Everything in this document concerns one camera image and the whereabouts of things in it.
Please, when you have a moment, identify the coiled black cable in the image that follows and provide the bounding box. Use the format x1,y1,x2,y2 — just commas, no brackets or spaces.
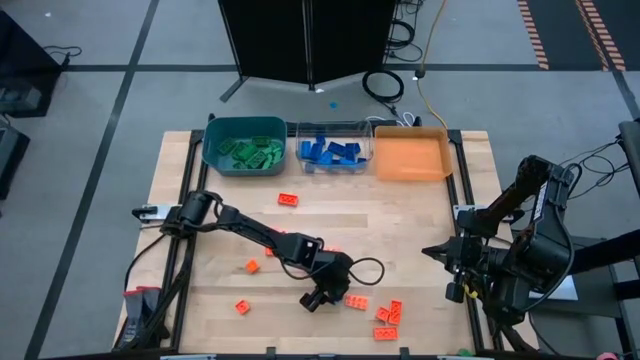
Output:
361,69,405,105

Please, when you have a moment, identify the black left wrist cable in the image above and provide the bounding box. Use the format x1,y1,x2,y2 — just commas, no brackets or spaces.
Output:
347,257,386,287

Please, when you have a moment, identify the black cabinet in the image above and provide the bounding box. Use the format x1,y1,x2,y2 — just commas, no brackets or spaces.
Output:
0,9,64,119

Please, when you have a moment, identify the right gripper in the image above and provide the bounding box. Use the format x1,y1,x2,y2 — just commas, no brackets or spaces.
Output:
421,234,501,304

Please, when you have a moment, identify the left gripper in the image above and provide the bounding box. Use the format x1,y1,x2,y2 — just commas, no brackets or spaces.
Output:
298,252,355,314

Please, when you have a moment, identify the black folding screen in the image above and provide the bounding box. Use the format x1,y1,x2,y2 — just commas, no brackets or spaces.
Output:
218,0,397,104

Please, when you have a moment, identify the black equipment case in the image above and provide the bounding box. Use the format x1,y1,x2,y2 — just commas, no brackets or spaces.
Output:
0,124,31,201

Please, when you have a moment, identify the black cable bundle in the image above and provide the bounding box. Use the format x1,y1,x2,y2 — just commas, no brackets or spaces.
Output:
387,0,426,64

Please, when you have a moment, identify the white cable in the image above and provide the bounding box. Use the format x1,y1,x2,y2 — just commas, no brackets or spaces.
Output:
367,112,417,129

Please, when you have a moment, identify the black floor cable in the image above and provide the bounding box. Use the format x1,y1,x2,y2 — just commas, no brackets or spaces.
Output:
42,44,84,69

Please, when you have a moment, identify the yellow extension cable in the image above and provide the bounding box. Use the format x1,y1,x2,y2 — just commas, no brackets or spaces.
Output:
416,0,450,130

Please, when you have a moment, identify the black upright panel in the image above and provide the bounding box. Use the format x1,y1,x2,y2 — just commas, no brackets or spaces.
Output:
618,119,640,201

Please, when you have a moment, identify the teal plastic bin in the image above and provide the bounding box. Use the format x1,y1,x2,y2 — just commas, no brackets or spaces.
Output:
202,115,290,177

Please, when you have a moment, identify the orange plastic bin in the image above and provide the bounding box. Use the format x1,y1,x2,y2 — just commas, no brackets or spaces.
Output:
373,125,454,183

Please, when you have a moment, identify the clear plastic bin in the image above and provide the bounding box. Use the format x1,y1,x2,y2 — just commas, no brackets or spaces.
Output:
294,118,376,175

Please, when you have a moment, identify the black tool with red top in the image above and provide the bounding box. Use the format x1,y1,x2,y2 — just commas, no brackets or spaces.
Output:
139,285,172,342
122,288,147,346

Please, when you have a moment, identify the pile of toy bricks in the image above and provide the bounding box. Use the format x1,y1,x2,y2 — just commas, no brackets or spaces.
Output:
113,128,539,360

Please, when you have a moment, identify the black stand frame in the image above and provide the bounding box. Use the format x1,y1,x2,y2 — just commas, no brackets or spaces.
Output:
522,227,640,360

